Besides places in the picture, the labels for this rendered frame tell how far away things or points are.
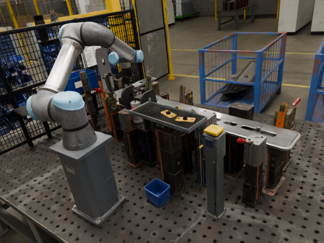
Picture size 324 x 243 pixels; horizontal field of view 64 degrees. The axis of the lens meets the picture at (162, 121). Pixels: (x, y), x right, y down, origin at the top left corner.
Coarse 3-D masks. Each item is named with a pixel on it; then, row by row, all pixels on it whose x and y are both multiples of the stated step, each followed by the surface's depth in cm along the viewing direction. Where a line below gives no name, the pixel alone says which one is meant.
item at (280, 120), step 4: (280, 104) 129; (284, 104) 128; (280, 108) 129; (284, 108) 128; (280, 112) 130; (284, 112) 129; (280, 116) 131; (284, 116) 129; (280, 120) 131; (284, 120) 130; (276, 124) 133; (280, 124) 131
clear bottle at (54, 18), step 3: (51, 12) 198; (51, 15) 199; (54, 15) 200; (51, 18) 200; (54, 18) 200; (57, 18) 201; (51, 21) 200; (54, 21) 200; (57, 21) 201; (54, 27) 202; (57, 30) 203; (54, 33) 204; (57, 33) 204; (57, 36) 205
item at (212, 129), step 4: (212, 124) 106; (208, 128) 104; (212, 128) 103; (216, 128) 103; (220, 128) 103; (204, 132) 103; (208, 132) 102; (212, 132) 101; (216, 132) 100; (220, 132) 101
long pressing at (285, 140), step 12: (120, 96) 193; (156, 96) 185; (192, 108) 160; (228, 120) 142; (240, 120) 140; (228, 132) 130; (240, 132) 129; (252, 132) 128; (276, 132) 125; (288, 132) 124; (276, 144) 116; (288, 144) 115
